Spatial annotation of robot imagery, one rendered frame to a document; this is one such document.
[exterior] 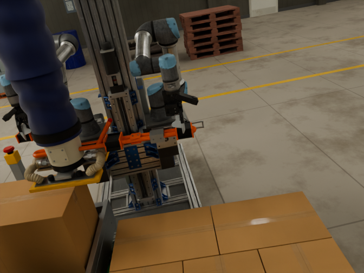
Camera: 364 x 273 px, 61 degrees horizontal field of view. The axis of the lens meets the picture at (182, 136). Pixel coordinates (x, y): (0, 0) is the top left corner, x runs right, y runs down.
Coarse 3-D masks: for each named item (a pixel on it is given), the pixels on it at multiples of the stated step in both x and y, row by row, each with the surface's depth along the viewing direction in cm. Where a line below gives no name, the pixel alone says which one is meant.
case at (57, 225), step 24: (0, 192) 176; (24, 192) 172; (48, 192) 168; (72, 192) 165; (0, 216) 156; (24, 216) 153; (48, 216) 150; (72, 216) 160; (96, 216) 196; (0, 240) 153; (24, 240) 154; (48, 240) 155; (72, 240) 156; (0, 264) 161; (24, 264) 162; (48, 264) 162; (72, 264) 163
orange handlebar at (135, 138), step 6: (192, 126) 152; (168, 132) 153; (174, 132) 150; (126, 138) 154; (132, 138) 150; (138, 138) 150; (144, 138) 150; (84, 144) 155; (96, 144) 151; (102, 144) 151; (132, 144) 151; (42, 150) 155; (84, 150) 152; (36, 156) 152; (42, 156) 152
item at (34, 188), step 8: (48, 176) 149; (80, 176) 149; (88, 176) 149; (96, 176) 148; (32, 184) 151; (40, 184) 149; (48, 184) 148; (56, 184) 147; (64, 184) 147; (72, 184) 146; (80, 184) 147; (32, 192) 148
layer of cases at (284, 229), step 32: (128, 224) 196; (160, 224) 191; (192, 224) 187; (224, 224) 183; (256, 224) 179; (288, 224) 175; (320, 224) 172; (128, 256) 173; (160, 256) 169; (192, 256) 166; (224, 256) 163; (256, 256) 160; (288, 256) 157; (320, 256) 154
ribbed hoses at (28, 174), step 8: (96, 152) 154; (104, 152) 157; (32, 160) 159; (96, 160) 149; (104, 160) 151; (32, 168) 152; (88, 168) 147; (96, 168) 146; (24, 176) 149; (32, 176) 147; (40, 176) 149
